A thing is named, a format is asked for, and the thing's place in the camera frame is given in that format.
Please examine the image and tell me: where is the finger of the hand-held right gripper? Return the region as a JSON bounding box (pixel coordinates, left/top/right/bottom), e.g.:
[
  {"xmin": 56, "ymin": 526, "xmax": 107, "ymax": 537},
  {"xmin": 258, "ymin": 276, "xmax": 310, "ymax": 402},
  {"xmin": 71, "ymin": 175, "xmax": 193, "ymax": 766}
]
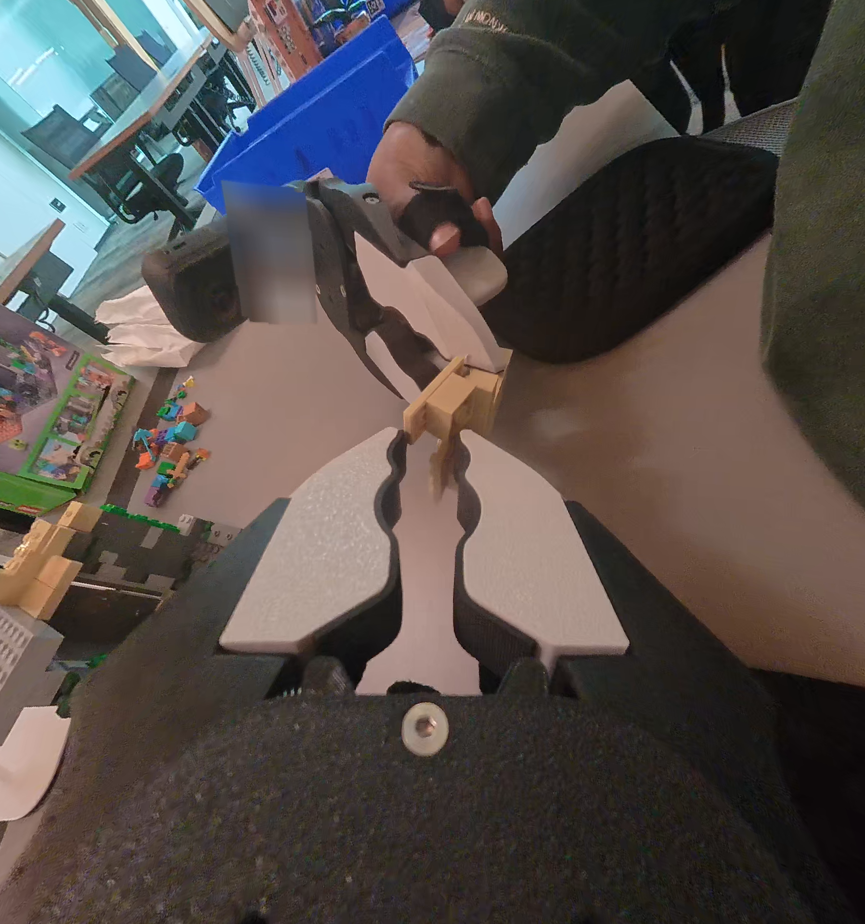
[
  {"xmin": 355, "ymin": 232, "xmax": 514, "ymax": 374},
  {"xmin": 346, "ymin": 310, "xmax": 448, "ymax": 403}
]

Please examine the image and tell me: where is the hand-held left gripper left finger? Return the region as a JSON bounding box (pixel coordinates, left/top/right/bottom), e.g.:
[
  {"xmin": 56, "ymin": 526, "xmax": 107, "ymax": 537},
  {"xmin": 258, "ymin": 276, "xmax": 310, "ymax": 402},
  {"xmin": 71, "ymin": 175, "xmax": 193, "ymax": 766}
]
[{"xmin": 219, "ymin": 427, "xmax": 409, "ymax": 680}]

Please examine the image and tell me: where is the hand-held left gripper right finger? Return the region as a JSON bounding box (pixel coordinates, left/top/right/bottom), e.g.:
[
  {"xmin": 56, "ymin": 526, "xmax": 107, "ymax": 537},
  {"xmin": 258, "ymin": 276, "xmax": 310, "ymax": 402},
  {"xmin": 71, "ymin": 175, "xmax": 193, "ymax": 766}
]
[{"xmin": 451, "ymin": 428, "xmax": 630, "ymax": 671}]

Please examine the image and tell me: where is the tan toy plate assembly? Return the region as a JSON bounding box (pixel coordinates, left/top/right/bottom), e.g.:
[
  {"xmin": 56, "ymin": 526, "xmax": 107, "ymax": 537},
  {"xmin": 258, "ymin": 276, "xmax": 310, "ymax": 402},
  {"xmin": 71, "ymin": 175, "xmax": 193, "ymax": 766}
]
[{"xmin": 402, "ymin": 355, "xmax": 511, "ymax": 501}]

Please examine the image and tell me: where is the person's right forearm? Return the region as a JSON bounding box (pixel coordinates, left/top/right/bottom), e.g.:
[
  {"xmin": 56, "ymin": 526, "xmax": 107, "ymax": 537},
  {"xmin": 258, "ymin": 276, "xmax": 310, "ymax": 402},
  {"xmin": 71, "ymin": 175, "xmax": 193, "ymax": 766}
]
[{"xmin": 385, "ymin": 0, "xmax": 736, "ymax": 205}]

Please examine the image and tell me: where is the wooden office desk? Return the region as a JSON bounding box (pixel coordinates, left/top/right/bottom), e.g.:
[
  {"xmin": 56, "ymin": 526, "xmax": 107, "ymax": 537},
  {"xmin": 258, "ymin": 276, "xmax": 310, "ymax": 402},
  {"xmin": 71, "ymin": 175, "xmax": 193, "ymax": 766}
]
[
  {"xmin": 0, "ymin": 218, "xmax": 112, "ymax": 344},
  {"xmin": 67, "ymin": 32, "xmax": 260, "ymax": 232}
]

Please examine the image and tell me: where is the person's right hand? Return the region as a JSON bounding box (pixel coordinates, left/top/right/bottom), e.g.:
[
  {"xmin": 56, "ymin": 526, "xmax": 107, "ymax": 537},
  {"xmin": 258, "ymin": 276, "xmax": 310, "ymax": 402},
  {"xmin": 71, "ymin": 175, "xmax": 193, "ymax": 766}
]
[{"xmin": 366, "ymin": 121, "xmax": 505, "ymax": 258}]

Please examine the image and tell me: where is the blue plastic bin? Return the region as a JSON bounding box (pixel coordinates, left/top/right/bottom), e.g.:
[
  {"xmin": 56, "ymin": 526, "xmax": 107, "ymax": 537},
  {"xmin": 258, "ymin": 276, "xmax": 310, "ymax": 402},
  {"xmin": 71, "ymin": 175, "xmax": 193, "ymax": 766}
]
[{"xmin": 194, "ymin": 14, "xmax": 420, "ymax": 218}]

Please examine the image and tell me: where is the grey toy brick castle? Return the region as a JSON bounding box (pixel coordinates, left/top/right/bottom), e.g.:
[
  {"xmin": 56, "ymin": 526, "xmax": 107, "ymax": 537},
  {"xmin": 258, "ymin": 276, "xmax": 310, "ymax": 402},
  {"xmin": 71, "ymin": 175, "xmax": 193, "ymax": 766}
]
[{"xmin": 0, "ymin": 498, "xmax": 240, "ymax": 752}]

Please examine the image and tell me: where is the pile of colourful toy pieces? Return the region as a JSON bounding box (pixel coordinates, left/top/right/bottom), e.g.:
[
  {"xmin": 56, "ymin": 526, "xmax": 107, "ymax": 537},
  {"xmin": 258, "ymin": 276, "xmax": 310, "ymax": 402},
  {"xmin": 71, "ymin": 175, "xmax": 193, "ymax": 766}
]
[{"xmin": 132, "ymin": 375, "xmax": 213, "ymax": 508}]

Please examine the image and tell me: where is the orange cardboard box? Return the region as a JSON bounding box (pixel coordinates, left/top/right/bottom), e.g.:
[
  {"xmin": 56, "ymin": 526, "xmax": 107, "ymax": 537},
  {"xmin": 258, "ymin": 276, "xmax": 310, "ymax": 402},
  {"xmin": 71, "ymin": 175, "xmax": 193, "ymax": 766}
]
[{"xmin": 246, "ymin": 0, "xmax": 314, "ymax": 82}]

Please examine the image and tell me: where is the stack of white paper bags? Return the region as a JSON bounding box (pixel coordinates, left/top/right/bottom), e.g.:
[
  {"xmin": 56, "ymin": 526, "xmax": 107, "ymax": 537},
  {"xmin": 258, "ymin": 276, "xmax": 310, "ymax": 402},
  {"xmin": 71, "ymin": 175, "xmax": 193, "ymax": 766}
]
[{"xmin": 96, "ymin": 283, "xmax": 208, "ymax": 369}]

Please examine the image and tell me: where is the green toy set box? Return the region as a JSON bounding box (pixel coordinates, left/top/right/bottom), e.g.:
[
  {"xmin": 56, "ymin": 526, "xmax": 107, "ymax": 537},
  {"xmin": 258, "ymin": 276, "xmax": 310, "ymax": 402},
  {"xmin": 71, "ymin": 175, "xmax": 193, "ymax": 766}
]
[{"xmin": 0, "ymin": 289, "xmax": 137, "ymax": 515}]

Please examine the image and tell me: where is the grey mesh chair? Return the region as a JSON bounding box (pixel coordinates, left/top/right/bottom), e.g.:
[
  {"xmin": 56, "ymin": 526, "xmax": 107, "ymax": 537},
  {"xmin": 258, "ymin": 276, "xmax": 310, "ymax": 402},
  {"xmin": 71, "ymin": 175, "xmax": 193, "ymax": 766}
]
[{"xmin": 699, "ymin": 96, "xmax": 801, "ymax": 156}]

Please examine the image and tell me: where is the white stand base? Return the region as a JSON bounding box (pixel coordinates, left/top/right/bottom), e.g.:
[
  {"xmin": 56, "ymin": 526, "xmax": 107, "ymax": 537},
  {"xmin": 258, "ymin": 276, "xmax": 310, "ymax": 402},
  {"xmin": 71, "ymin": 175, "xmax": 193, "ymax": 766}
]
[{"xmin": 0, "ymin": 704, "xmax": 72, "ymax": 824}]

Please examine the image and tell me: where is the person's green sweatshirt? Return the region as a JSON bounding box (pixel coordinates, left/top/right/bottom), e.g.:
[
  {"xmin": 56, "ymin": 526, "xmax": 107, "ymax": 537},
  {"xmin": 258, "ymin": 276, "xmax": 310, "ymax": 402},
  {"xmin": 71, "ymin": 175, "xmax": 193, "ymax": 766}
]
[{"xmin": 759, "ymin": 0, "xmax": 865, "ymax": 537}]

